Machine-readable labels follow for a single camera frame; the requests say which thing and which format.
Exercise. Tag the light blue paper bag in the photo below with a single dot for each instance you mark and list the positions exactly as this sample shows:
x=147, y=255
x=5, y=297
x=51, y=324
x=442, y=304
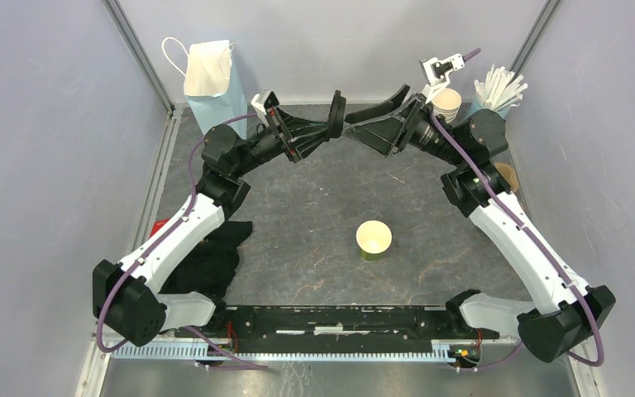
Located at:
x=211, y=83

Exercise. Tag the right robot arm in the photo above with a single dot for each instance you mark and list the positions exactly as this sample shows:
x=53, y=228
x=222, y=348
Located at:
x=564, y=310

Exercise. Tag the black cloth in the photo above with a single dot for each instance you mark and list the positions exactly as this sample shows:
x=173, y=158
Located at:
x=211, y=266

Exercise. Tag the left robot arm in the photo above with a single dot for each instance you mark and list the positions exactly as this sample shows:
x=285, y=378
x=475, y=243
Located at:
x=127, y=294

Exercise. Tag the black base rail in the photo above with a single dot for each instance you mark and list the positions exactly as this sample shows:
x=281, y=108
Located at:
x=341, y=329

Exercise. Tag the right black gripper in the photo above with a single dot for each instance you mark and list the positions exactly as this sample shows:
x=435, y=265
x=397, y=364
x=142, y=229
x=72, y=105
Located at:
x=392, y=131

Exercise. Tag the green paper coffee cup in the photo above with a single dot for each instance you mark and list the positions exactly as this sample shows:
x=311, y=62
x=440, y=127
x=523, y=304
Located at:
x=373, y=237

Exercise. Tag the red card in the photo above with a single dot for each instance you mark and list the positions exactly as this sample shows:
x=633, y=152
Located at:
x=157, y=226

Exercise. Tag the brown pulp cup carrier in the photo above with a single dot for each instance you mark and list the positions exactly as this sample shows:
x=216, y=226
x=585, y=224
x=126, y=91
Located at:
x=509, y=174

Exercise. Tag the stack of paper cups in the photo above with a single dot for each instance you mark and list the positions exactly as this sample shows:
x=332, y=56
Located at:
x=447, y=104

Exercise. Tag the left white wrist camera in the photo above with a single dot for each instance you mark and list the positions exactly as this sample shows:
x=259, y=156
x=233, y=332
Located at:
x=262, y=102

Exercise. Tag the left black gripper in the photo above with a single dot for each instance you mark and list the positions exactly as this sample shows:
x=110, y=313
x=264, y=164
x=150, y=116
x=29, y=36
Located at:
x=294, y=131

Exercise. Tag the white cable tray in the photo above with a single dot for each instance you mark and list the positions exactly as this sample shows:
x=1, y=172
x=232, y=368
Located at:
x=201, y=351

